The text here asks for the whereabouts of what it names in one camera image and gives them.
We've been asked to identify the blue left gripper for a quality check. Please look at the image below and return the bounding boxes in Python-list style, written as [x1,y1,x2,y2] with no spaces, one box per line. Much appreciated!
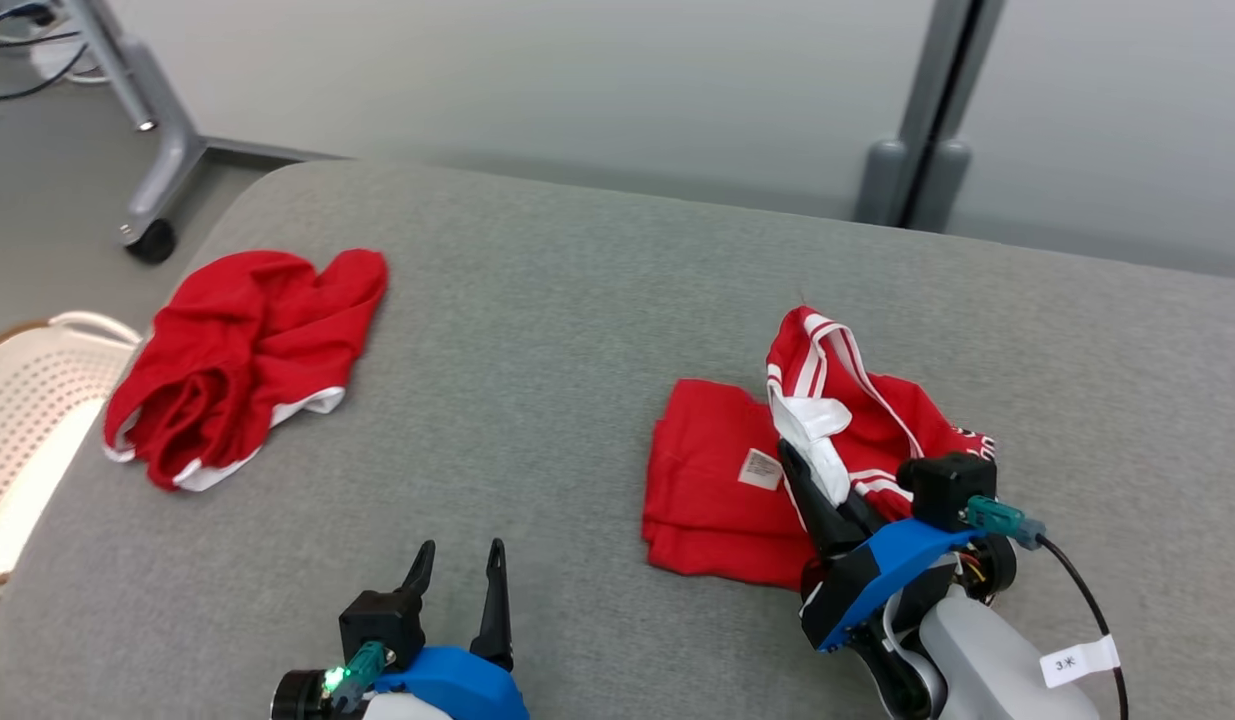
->
[375,538,531,720]

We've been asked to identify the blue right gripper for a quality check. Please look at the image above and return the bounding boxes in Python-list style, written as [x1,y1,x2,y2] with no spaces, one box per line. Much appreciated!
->
[777,438,981,654]

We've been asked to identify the red jersey with striped trim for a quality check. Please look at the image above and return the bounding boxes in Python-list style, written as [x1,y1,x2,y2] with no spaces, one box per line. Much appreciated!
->
[641,305,998,591]

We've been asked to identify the red shorts with white trim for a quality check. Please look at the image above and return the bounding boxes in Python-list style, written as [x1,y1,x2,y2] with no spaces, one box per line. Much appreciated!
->
[102,248,390,493]

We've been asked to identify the white perforated laundry basket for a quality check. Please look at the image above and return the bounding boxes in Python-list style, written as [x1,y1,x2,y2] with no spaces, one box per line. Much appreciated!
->
[0,311,144,587]

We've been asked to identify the black caster wheel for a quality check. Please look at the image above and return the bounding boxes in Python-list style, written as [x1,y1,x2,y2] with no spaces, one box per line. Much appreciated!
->
[125,219,177,266]

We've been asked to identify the grey rolling stand leg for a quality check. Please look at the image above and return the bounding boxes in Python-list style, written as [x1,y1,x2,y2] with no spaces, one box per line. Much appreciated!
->
[62,0,343,266]

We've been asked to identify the green left camera connector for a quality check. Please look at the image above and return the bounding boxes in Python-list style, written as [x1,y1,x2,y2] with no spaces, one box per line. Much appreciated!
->
[323,640,390,713]

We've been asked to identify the teal right camera connector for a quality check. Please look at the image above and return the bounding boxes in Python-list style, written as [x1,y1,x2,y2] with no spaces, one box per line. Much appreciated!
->
[961,496,1048,550]

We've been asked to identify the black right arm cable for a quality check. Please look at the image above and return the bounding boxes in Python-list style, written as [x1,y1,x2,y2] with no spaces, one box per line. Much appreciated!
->
[1037,535,1130,720]

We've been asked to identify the white cable label tag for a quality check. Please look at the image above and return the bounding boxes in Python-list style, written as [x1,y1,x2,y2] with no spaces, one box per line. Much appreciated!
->
[1039,634,1121,690]

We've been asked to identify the grey metal partition post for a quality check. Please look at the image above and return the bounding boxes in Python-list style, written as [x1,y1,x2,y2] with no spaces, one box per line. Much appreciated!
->
[855,0,1008,233]

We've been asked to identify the black floor cable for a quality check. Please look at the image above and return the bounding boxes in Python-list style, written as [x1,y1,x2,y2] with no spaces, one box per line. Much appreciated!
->
[0,40,90,102]

